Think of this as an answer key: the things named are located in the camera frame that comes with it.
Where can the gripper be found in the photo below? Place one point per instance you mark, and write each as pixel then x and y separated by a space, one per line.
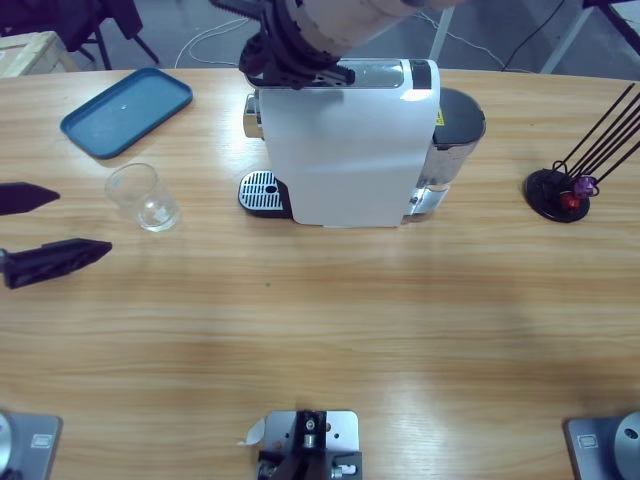
pixel 2 260
pixel 270 65

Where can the clear drinking glass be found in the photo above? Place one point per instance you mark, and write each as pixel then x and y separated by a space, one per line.
pixel 145 205

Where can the purple coffee capsule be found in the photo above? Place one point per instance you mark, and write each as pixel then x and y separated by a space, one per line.
pixel 584 186

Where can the silver machine lever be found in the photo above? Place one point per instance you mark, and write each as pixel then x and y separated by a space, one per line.
pixel 380 75

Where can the black drip tray metal grille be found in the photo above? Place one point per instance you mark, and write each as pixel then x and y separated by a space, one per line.
pixel 260 192

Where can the red coffee capsule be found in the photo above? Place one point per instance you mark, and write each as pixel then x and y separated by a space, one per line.
pixel 569 201

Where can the black chair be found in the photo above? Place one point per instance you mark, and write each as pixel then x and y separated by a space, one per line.
pixel 120 20

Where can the white paper tag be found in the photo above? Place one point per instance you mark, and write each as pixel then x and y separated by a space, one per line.
pixel 255 432

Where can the black capsule holder with rods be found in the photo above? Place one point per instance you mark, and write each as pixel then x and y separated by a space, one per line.
pixel 542 187

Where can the white block with dark post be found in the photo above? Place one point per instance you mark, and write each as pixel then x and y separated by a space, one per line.
pixel 340 430

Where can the blue plastic tray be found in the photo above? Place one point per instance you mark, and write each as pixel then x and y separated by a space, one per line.
pixel 125 112

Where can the yellow warning sticker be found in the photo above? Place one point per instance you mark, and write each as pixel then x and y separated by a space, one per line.
pixel 440 119

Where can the wooden crate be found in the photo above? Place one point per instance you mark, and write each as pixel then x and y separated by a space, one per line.
pixel 30 55

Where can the white coffee machine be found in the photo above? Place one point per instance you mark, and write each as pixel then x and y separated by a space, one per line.
pixel 350 150

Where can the white metal frame leg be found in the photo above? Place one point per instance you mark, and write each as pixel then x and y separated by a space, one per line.
pixel 440 45
pixel 570 37

